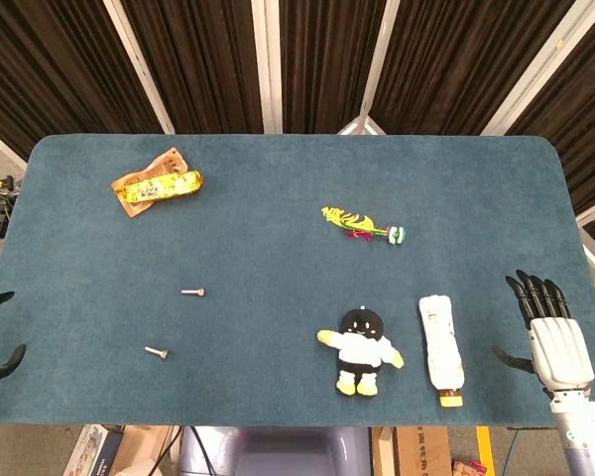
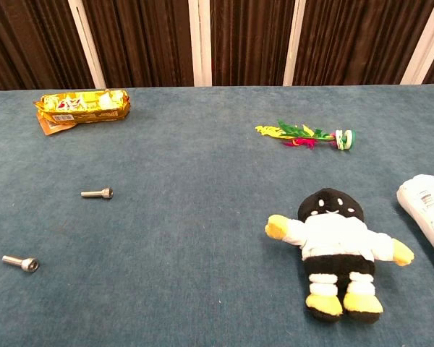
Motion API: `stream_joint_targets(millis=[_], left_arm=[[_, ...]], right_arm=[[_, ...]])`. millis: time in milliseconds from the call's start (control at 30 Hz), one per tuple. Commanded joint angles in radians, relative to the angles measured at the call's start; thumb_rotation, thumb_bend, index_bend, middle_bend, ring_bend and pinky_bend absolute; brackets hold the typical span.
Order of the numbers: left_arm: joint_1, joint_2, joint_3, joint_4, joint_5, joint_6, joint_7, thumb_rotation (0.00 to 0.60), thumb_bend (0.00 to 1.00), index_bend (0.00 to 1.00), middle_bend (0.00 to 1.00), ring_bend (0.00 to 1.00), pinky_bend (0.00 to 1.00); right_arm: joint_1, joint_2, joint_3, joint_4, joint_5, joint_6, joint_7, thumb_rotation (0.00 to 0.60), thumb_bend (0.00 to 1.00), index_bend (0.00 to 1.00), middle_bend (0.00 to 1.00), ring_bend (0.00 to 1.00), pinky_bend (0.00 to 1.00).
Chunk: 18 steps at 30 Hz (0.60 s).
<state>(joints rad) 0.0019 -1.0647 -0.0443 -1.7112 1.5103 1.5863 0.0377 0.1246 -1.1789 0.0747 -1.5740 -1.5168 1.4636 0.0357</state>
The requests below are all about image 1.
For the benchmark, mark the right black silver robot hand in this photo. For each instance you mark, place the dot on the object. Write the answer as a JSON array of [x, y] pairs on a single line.
[[560, 352]]

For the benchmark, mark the right purple-grey robot arm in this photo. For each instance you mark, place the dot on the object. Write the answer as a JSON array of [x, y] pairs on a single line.
[[577, 436]]

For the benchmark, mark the black white plush doll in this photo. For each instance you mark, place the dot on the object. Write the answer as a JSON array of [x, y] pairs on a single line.
[[359, 352]]

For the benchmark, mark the metal bolt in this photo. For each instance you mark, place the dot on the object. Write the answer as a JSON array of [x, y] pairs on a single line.
[[156, 352], [192, 292]]

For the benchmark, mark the blue white printed box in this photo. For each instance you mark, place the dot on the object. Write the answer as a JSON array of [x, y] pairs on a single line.
[[91, 453]]

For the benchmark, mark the brown cardboard box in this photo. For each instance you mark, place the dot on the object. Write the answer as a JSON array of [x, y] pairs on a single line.
[[416, 451]]

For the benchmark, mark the light cardboard pieces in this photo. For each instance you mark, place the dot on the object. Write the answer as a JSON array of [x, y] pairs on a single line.
[[139, 446]]

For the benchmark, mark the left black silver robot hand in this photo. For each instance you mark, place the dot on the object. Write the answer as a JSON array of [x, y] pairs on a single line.
[[14, 357]]

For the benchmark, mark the dark brown curtain panel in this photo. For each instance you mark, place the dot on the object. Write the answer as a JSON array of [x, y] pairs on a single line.
[[54, 64], [451, 64], [203, 64], [590, 99], [327, 64]]

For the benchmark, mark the purple-grey robot base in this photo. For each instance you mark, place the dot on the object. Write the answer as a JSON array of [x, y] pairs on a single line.
[[277, 451]]

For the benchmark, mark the colourful small packet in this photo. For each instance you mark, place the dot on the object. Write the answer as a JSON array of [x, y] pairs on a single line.
[[468, 468]]

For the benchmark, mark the orange-brown snack pouch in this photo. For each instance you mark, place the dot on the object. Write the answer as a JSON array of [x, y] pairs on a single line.
[[168, 161]]

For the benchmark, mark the colourful feather shuttlecock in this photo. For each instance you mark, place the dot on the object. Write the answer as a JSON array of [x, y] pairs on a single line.
[[357, 223]]

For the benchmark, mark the white-labelled plastic bottle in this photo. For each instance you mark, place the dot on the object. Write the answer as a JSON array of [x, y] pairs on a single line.
[[441, 342]]

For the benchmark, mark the yellow foil snack packet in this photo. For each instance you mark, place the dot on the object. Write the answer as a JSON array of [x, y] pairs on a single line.
[[163, 186]]

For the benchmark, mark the blue felt table cover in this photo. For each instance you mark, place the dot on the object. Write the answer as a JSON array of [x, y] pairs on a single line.
[[277, 297]]

